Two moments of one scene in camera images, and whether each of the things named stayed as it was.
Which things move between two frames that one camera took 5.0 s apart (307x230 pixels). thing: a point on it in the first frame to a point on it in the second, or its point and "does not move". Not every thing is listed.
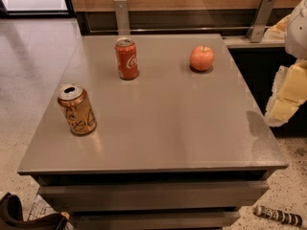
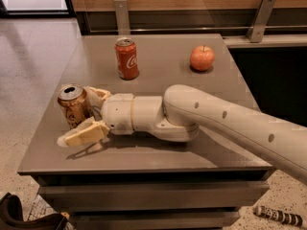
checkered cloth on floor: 40,208 does not move
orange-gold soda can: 76,103 does not move
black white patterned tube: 281,216 does not move
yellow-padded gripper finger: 277,31 to 96,97
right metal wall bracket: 256,29 does not move
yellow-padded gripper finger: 289,93 to 92,130
